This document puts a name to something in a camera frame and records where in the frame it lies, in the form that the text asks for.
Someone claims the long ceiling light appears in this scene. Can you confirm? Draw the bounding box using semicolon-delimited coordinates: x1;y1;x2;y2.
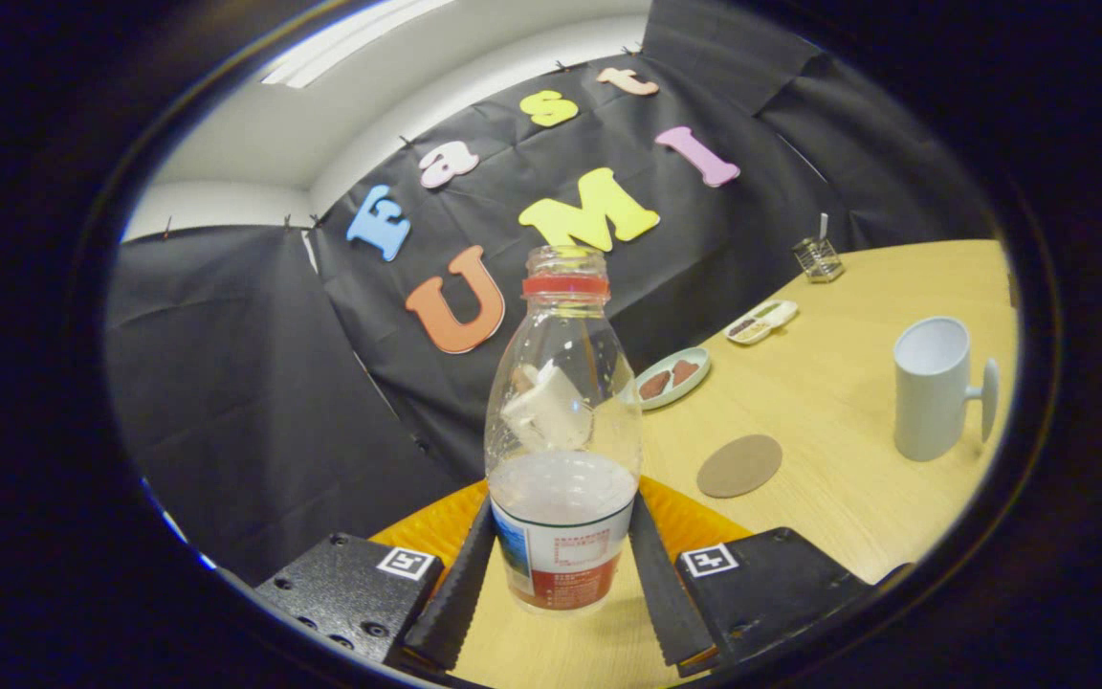
261;0;456;89

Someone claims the wooden table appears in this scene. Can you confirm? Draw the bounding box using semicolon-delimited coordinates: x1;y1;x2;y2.
369;239;1019;689

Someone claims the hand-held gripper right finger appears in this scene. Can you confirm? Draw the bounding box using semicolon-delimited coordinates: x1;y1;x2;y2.
628;476;906;678

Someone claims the clear plastic juice bottle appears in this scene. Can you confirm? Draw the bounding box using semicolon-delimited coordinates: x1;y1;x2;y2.
484;245;643;615

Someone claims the round brown coaster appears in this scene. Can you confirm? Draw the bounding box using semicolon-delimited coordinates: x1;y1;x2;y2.
696;434;783;500

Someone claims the white toaster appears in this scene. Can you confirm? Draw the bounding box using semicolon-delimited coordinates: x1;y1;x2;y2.
501;362;595;451

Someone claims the pale green plate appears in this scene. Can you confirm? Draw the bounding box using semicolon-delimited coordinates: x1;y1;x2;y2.
634;346;711;411

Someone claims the small white divided dish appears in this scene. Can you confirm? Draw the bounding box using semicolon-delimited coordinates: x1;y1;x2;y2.
724;300;799;345

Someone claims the white cup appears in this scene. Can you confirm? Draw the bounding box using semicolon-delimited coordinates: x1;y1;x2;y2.
893;317;1000;463

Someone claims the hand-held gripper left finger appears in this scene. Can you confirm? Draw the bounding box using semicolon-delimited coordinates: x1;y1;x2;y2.
253;478;497;673

